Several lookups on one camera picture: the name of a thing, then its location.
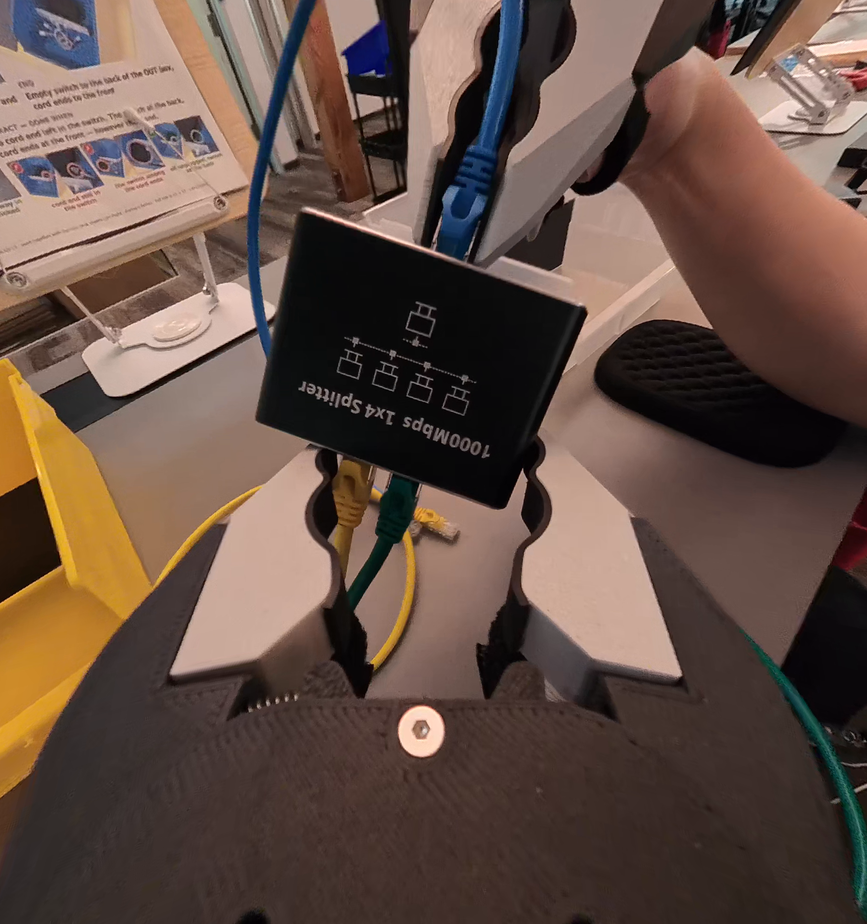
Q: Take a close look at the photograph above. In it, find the green ethernet cable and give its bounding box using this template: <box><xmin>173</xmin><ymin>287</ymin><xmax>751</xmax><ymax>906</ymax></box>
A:
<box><xmin>345</xmin><ymin>475</ymin><xmax>867</xmax><ymax>924</ymax></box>

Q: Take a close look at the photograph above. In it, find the blue ethernet cable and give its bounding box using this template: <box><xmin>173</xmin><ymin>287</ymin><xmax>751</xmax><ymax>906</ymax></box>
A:
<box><xmin>248</xmin><ymin>0</ymin><xmax>530</xmax><ymax>358</ymax></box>

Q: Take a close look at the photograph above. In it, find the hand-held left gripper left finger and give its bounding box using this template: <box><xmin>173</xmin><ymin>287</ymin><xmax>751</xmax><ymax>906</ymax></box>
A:
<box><xmin>168</xmin><ymin>448</ymin><xmax>373</xmax><ymax>697</ymax></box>

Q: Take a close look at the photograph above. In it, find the black mesh pad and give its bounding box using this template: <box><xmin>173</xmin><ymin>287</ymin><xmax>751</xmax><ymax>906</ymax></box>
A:
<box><xmin>594</xmin><ymin>320</ymin><xmax>847</xmax><ymax>468</ymax></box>

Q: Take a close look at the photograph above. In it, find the yellow plastic bin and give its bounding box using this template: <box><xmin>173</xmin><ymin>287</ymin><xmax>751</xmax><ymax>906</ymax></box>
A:
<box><xmin>0</xmin><ymin>359</ymin><xmax>153</xmax><ymax>817</ymax></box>

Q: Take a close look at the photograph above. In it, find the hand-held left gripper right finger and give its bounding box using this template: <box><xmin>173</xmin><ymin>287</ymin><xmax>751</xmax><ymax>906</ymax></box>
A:
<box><xmin>475</xmin><ymin>433</ymin><xmax>683</xmax><ymax>700</ymax></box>

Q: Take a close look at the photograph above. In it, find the person's right forearm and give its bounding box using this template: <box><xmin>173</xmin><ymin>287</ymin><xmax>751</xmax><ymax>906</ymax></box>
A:
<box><xmin>581</xmin><ymin>49</ymin><xmax>867</xmax><ymax>434</ymax></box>

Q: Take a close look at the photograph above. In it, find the black ethernet splitter box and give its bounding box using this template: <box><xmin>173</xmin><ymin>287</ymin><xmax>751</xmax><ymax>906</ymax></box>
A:
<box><xmin>255</xmin><ymin>209</ymin><xmax>587</xmax><ymax>510</ymax></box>

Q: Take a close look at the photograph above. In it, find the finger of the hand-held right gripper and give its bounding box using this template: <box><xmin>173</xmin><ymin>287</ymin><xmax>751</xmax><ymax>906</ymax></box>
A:
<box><xmin>410</xmin><ymin>0</ymin><xmax>508</xmax><ymax>250</ymax></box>
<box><xmin>470</xmin><ymin>0</ymin><xmax>716</xmax><ymax>266</ymax></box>

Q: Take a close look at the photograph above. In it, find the yellow ethernet cable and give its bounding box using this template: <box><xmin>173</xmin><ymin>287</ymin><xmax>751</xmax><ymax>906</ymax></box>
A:
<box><xmin>152</xmin><ymin>462</ymin><xmax>462</xmax><ymax>671</ymax></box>

